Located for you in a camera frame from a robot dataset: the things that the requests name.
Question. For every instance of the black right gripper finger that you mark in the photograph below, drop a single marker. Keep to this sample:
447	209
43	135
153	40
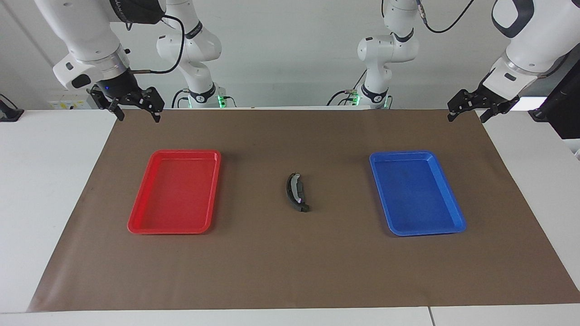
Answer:
106	102
155	102

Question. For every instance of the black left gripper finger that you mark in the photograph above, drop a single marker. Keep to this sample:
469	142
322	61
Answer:
489	113
462	102

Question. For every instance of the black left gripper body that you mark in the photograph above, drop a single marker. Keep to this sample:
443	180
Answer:
496	99

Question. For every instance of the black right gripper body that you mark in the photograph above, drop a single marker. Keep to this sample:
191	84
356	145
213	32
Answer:
122	90

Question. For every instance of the curved silver brake shoe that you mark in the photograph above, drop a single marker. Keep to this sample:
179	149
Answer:
292	190

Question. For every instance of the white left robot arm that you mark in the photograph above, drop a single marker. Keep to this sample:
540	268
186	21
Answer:
534	31

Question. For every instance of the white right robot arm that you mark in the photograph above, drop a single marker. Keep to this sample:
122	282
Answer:
86	31

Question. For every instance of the red plastic tray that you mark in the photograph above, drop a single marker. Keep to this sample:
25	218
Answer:
176	194

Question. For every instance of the black clamp stand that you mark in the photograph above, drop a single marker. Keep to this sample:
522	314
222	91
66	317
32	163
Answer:
10	113

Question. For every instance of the blue plastic tray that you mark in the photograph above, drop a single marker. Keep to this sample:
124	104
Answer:
414	194

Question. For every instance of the brown paper table mat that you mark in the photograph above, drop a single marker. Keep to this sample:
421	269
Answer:
290	262

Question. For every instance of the white wall socket box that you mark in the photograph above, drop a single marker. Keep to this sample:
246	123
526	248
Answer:
68	104

